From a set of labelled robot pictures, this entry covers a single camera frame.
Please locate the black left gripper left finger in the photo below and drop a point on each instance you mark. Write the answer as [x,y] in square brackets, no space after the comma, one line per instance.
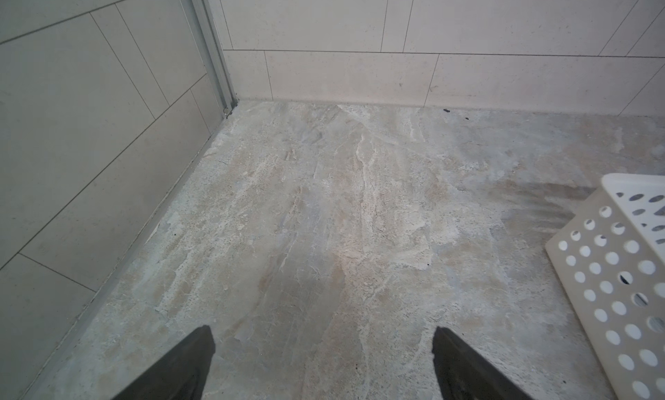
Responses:
[179,374]

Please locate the white perforated plastic bin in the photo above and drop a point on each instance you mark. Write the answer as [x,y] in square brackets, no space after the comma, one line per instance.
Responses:
[610,261]

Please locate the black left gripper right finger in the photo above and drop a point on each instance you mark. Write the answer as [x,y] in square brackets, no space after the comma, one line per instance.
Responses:
[462,373]

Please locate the grey metal corner post left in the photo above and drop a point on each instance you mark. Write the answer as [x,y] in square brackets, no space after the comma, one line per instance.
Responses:
[199,14]

